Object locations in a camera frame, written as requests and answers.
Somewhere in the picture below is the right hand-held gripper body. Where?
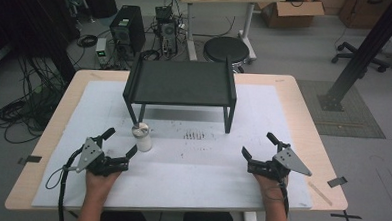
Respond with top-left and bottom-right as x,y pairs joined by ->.
246,141 -> 315,184

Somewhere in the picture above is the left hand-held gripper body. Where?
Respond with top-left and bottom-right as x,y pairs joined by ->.
75,135 -> 132,179

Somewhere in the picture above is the white plastic bottle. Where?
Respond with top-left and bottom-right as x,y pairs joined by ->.
130,122 -> 154,154

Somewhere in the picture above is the person's left hand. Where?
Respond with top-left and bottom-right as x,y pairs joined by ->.
84,169 -> 122,195

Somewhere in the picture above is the person's right hand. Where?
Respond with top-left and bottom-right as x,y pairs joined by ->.
251,174 -> 291,203

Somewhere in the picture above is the light wooden table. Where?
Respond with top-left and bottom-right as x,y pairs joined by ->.
4,62 -> 355,221

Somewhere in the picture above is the black tape strip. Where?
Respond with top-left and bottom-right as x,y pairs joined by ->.
327,175 -> 348,189
16,154 -> 43,167

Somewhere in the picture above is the white foam mat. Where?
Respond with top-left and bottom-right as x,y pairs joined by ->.
32,75 -> 319,220

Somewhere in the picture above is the dark grey floor mat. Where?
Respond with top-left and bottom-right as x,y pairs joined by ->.
294,79 -> 388,140

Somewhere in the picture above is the black tape cross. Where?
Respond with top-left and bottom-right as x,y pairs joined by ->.
329,209 -> 364,221

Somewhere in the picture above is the grey box with green light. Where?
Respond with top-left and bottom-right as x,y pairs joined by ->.
94,37 -> 109,67

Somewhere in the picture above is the black metal shelf rack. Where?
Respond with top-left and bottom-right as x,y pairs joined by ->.
120,51 -> 239,135

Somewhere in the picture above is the black round stool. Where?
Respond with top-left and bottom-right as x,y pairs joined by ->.
202,35 -> 251,67

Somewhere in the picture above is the large black computer tower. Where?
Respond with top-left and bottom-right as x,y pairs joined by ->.
107,4 -> 149,57

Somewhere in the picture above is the black office chair base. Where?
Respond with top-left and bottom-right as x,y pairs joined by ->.
330,40 -> 392,74

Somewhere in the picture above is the small black computer tower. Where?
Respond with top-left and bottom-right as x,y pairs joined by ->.
155,18 -> 181,57

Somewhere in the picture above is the open cardboard box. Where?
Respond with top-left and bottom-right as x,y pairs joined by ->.
258,0 -> 326,31

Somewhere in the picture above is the dark curtain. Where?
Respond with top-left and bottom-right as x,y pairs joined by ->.
0,0 -> 118,86

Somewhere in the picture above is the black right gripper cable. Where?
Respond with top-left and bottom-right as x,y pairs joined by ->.
276,179 -> 292,219

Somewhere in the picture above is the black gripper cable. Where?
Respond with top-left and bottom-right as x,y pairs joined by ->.
276,179 -> 292,219
43,146 -> 84,221

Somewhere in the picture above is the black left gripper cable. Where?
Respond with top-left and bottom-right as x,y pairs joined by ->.
43,146 -> 84,221

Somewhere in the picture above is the bundle of black floor cables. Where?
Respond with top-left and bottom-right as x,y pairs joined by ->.
0,53 -> 72,147

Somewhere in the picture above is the coiled black cable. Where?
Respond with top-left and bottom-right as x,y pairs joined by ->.
76,33 -> 99,49

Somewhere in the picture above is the black metal frame beam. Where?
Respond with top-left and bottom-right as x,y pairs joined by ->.
316,0 -> 392,115

